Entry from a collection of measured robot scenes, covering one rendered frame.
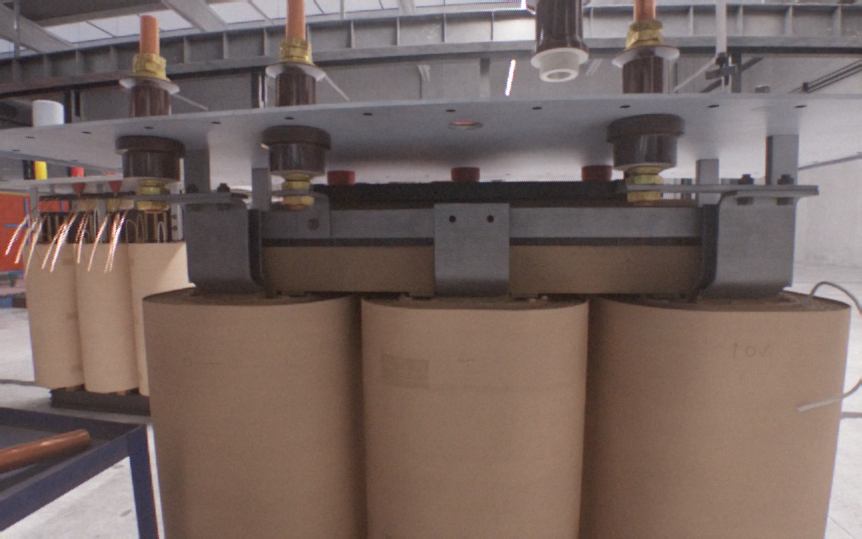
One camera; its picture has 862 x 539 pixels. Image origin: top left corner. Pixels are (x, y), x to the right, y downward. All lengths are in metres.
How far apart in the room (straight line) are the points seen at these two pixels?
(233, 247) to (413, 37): 8.74
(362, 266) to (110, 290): 2.59
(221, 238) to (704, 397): 0.83
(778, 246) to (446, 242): 0.52
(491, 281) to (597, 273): 0.21
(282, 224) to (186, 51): 10.25
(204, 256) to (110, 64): 11.56
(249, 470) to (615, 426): 0.64
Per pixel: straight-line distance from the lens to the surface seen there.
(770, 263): 0.83
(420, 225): 0.76
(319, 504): 0.91
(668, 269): 0.87
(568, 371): 0.75
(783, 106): 0.73
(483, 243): 0.70
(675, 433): 0.81
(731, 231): 0.80
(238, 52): 10.55
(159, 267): 3.00
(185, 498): 0.97
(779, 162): 0.92
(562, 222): 0.76
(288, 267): 0.88
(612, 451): 0.87
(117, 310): 3.30
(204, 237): 0.85
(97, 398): 3.75
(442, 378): 0.70
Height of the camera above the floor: 1.19
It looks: 5 degrees down
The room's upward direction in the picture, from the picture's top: straight up
